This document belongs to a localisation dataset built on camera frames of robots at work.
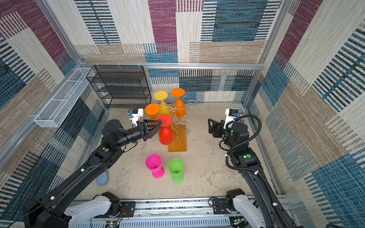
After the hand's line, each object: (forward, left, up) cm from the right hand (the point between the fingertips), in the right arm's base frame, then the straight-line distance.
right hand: (215, 122), depth 73 cm
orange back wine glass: (+8, +18, +2) cm, 20 cm away
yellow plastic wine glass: (+11, +27, -1) cm, 29 cm away
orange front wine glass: (+5, +32, +5) cm, 33 cm away
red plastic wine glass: (-4, +25, -2) cm, 25 cm away
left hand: (-7, +26, +8) cm, 28 cm away
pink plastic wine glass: (-13, +33, -18) cm, 40 cm away
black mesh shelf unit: (+44, +64, -9) cm, 78 cm away
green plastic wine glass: (-14, +21, -21) cm, 33 cm away
